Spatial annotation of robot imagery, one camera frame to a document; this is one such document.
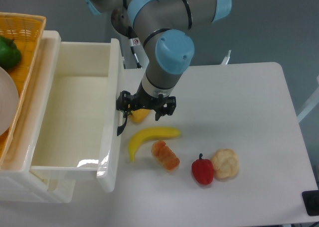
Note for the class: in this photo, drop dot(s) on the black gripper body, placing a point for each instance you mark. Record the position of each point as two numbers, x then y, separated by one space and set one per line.
160 102

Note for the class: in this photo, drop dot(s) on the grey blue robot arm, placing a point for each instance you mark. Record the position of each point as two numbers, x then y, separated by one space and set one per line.
161 28

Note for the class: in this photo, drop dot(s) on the white drawer cabinet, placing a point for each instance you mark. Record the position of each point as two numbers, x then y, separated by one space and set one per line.
17 182

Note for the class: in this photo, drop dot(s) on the yellow toy bell pepper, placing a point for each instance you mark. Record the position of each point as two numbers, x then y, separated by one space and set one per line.
138 116

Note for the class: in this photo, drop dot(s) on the yellow toy banana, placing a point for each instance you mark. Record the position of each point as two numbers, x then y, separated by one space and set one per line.
150 133

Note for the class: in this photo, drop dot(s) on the orange toy croissant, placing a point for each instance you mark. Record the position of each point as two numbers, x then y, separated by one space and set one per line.
165 156

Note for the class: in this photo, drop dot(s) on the red toy bell pepper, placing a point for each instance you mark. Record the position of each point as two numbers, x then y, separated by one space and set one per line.
202 170

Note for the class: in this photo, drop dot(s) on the beige toy bread roll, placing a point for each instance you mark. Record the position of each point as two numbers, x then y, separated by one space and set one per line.
225 163

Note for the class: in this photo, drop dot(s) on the white plate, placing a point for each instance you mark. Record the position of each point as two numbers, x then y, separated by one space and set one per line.
8 100

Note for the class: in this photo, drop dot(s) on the green toy bell pepper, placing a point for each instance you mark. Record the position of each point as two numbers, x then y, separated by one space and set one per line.
10 55

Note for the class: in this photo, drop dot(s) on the yellow wicker basket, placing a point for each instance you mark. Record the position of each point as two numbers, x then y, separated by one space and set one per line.
27 31

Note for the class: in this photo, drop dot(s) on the black device at edge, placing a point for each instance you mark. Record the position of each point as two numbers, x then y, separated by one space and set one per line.
311 202

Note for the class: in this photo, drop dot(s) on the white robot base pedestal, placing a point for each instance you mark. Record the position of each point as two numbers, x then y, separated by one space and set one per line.
133 52

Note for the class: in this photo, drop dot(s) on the white metal frame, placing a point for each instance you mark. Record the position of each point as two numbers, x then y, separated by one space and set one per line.
308 105

